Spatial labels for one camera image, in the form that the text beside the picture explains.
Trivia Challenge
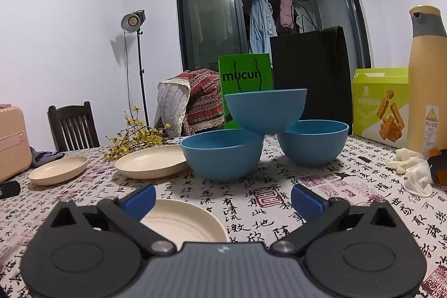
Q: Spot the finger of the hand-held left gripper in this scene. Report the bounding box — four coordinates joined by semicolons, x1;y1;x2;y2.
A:
0;180;21;200

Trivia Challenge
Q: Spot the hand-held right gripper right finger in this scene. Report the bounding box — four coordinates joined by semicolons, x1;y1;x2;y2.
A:
270;183;407;257

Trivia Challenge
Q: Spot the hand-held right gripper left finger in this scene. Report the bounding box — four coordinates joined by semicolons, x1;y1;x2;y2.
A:
42;183;177;257

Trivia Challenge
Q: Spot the cream plate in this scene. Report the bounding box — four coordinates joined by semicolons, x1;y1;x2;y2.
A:
115;145;189;180
140;199;229;244
28;156;89;186

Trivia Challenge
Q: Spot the blue bowl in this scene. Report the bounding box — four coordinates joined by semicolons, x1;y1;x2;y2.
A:
277;120;350;166
224;88;308;134
180;129;265;182

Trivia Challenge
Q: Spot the grey and purple cloth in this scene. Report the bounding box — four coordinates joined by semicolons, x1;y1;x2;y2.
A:
30;147;66;169

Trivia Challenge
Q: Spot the pink suitcase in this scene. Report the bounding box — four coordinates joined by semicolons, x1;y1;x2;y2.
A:
0;104;30;183

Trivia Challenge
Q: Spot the yellow flower branch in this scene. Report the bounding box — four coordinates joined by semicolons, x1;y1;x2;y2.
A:
103;105;175;162

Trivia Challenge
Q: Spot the calligraphy print tablecloth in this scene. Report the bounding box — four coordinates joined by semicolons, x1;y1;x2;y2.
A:
0;134;447;298

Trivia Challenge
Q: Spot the dark wooden chair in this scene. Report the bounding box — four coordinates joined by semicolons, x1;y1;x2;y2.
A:
47;101;101;152

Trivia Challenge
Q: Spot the green snack box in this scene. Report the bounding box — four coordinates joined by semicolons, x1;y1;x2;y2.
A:
352;67;410;149

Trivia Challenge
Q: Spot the white glove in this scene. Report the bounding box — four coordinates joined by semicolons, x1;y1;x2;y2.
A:
386;147;434;197

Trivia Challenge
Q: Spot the red patterned blanket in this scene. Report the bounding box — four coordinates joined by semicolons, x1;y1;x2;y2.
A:
154;68;226;137

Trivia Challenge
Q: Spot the orange and black pouch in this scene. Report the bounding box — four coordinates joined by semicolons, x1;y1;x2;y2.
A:
427;148;447;185

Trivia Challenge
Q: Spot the black paper bag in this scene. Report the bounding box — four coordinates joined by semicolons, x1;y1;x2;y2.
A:
269;1;353;136

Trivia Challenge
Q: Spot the green paper bag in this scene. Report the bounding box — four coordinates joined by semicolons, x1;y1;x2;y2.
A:
218;53;275;130

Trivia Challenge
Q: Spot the beige bottle with grey cap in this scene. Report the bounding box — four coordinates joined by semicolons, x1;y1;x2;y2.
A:
407;5;447;161

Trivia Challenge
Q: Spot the studio lamp on stand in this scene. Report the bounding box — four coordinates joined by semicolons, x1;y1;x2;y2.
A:
121;9;151;127

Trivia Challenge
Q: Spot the hanging white garment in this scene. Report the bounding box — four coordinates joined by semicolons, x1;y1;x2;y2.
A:
291;0;311;33

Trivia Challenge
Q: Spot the hanging blue shirt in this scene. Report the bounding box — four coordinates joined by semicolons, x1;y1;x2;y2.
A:
249;0;276;54

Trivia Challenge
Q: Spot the black framed glass door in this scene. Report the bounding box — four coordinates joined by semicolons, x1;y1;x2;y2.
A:
175;0;372;75

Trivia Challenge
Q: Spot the hanging pink garment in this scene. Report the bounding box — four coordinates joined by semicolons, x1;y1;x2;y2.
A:
277;0;296;30

